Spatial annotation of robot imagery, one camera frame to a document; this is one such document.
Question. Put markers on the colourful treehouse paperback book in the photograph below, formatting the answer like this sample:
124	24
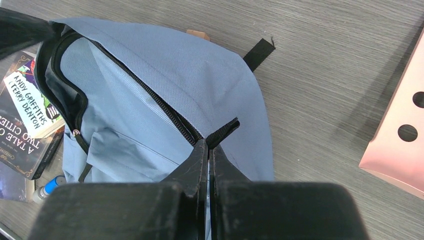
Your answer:
36	112

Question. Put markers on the pink perforated music stand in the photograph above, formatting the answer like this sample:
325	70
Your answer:
396	152

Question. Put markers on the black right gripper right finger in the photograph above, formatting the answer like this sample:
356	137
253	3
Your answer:
242	209

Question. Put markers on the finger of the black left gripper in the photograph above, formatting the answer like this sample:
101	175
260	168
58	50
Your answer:
19	31

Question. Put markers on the dark Tale of Two Cities book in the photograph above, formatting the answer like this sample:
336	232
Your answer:
25	155

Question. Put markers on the blue capped glue stick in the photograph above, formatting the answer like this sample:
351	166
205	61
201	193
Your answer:
41	194

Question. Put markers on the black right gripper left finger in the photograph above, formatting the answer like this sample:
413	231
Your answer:
172	209

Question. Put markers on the small wooden cube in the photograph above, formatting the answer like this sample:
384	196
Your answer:
199	34

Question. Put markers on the dark blue galaxy cover book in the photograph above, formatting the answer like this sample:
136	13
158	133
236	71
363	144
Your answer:
14	186

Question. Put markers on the blue grey student backpack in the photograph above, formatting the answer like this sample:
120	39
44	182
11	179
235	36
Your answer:
137	98

